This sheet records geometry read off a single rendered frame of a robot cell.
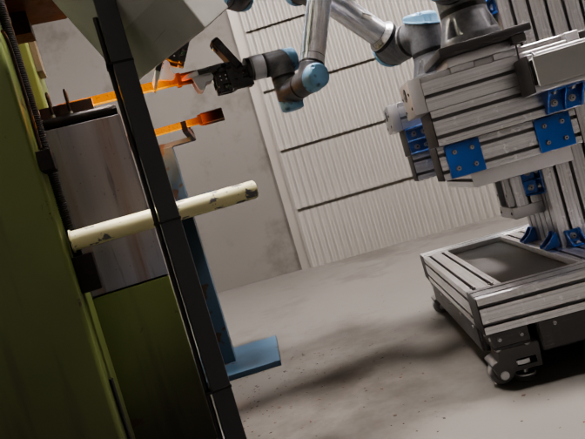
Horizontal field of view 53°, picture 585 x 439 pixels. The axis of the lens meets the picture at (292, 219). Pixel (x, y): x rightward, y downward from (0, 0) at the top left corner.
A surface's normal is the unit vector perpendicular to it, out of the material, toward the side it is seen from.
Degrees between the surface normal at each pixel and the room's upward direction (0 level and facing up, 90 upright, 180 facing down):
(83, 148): 90
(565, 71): 90
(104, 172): 90
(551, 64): 90
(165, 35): 120
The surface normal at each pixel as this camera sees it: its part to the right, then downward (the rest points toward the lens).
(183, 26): -0.49, 0.69
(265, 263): -0.06, 0.07
